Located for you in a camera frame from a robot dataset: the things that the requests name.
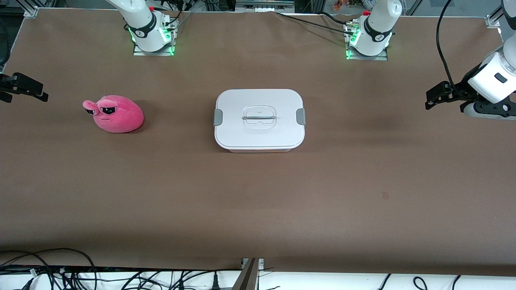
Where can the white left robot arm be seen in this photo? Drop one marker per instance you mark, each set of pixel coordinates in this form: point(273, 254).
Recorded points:
point(377, 28)

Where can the brown table cover sheet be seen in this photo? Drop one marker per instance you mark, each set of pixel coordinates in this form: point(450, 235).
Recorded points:
point(258, 201)

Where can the pink plush toy with sunglasses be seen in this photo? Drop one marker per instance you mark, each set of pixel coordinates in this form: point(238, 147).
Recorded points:
point(119, 117)

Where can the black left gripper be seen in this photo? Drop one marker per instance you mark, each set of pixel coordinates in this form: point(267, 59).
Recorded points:
point(460, 89)

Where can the white box lid grey clips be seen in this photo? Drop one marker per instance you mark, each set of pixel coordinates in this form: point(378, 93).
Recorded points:
point(258, 100)

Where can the black power plug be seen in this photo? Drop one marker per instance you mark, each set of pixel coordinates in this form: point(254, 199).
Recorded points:
point(215, 282)

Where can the pink translucent plastic box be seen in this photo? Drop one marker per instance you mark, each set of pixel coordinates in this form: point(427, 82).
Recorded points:
point(262, 150)

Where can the aluminium profile post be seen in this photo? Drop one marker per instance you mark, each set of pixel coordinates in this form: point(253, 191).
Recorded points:
point(248, 278)

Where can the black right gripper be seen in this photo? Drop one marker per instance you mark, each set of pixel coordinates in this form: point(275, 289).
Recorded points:
point(9, 83)

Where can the aluminium frame corner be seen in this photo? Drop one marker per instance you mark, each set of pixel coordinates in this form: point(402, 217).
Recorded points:
point(494, 18)
point(30, 10)

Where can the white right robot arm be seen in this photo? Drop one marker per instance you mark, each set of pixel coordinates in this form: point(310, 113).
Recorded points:
point(141, 24)

